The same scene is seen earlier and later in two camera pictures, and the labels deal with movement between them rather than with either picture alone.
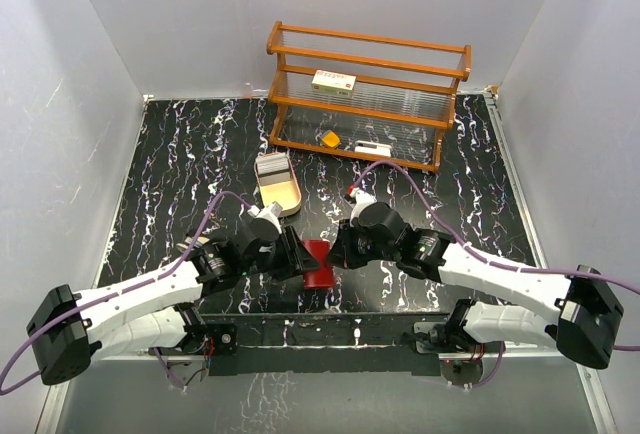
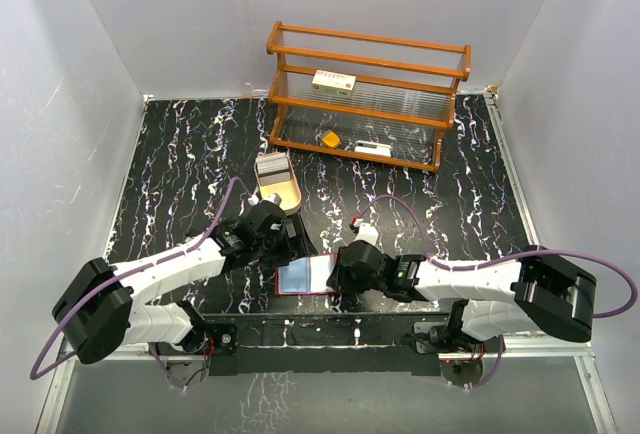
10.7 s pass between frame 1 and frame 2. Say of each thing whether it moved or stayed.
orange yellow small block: stayed
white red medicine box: stayed
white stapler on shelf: stayed
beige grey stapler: stayed
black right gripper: moved
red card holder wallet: moved
